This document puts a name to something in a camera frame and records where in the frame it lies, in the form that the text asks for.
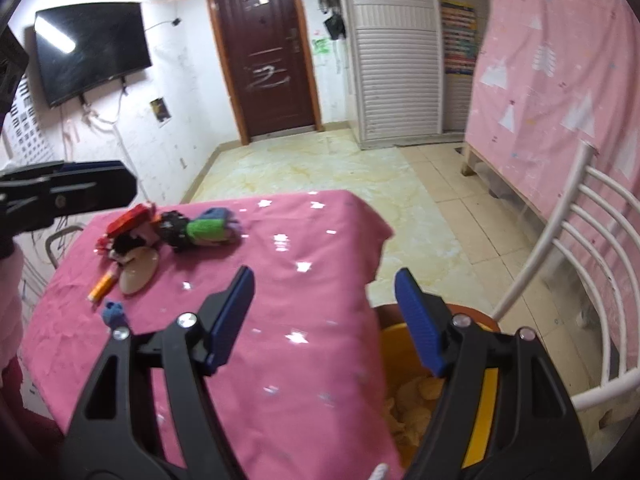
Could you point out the colourful chart wall poster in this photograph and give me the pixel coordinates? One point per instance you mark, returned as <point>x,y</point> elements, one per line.
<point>459,37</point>

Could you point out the grey metal chair frame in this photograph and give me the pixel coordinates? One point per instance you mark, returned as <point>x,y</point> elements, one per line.
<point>62,237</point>

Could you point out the white patterned panel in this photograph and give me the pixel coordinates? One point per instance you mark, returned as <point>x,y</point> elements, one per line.
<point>30,130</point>

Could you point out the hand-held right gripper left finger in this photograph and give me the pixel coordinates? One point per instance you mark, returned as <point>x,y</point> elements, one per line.
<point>232,315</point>

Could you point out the orange thread spool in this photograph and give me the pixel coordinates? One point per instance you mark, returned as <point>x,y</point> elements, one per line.
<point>102,285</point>

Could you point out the black wall television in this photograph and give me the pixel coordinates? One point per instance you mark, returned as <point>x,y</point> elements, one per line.
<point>92,52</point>

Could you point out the wooden bed frame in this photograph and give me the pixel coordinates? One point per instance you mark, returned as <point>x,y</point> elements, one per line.
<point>475,165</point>

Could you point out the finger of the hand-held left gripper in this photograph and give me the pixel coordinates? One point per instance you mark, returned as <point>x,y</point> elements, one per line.
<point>95,187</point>

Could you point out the pink starry tablecloth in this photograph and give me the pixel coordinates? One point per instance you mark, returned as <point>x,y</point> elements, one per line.
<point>300,360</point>

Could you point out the black hanging bags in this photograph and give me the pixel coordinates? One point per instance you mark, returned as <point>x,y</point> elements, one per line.
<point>332,10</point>

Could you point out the yellow plastic bin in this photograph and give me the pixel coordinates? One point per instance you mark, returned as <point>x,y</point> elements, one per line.
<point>400,355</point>

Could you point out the dark brown door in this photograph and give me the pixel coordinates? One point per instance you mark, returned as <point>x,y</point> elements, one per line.
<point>265,55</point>

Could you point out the white metal chair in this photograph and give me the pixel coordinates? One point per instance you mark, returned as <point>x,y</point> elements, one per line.
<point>560,225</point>

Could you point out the person's right hand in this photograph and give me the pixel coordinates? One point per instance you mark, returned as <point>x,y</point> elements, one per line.
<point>380,472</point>

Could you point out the dark wall socket hole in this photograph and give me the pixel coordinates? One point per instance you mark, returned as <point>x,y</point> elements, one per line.
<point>161,111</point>

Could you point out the small blue fuzzy ball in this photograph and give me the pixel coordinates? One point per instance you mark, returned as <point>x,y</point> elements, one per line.
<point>114,314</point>

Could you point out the orange-red plastic block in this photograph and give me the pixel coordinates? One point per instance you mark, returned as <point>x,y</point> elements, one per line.
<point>131,217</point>

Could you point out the pile of pale scraps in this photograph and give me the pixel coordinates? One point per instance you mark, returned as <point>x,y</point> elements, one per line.
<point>412,405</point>

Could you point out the beige oval dish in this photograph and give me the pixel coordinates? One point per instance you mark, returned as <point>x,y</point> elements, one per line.
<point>137,272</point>

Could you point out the white louvered wardrobe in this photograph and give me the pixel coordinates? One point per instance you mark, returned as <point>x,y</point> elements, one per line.
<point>395,60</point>

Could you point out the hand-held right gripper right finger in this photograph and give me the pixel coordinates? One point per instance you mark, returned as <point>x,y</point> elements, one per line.
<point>420,327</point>

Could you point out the pile of small toys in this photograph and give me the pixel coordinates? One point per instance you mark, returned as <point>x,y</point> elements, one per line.
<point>127,245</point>

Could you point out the black crumpled item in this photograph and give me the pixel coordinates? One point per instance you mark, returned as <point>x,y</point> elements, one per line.
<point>175,227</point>

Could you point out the pink printed sheet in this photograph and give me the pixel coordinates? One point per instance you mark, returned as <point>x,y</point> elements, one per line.
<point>560,85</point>

